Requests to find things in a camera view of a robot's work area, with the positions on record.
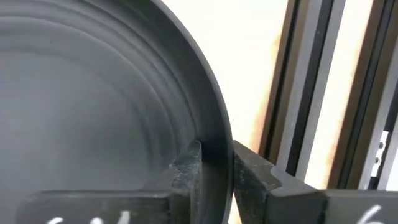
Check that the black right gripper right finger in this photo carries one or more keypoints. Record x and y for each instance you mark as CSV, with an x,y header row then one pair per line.
x,y
280,202

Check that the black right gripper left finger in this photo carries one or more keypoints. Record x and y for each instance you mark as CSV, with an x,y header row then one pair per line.
x,y
180,186

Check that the black round plate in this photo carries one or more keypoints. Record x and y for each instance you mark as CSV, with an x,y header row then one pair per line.
x,y
77,93

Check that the white metal bracket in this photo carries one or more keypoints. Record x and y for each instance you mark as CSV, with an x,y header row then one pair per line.
x,y
379,155

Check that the black aluminium table frame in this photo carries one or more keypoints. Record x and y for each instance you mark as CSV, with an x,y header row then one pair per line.
x,y
312,62

